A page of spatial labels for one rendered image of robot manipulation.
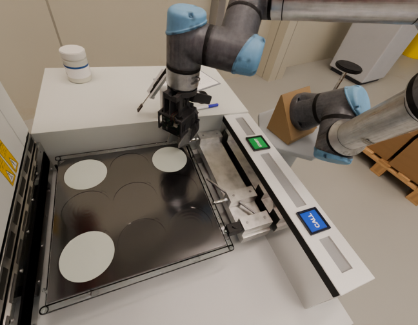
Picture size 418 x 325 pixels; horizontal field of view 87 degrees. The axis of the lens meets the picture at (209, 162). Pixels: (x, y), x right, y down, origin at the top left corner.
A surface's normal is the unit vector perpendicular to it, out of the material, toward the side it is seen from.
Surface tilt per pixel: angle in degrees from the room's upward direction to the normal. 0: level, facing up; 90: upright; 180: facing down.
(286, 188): 0
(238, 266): 0
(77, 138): 90
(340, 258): 0
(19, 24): 90
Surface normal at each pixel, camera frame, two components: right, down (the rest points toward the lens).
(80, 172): 0.14, -0.67
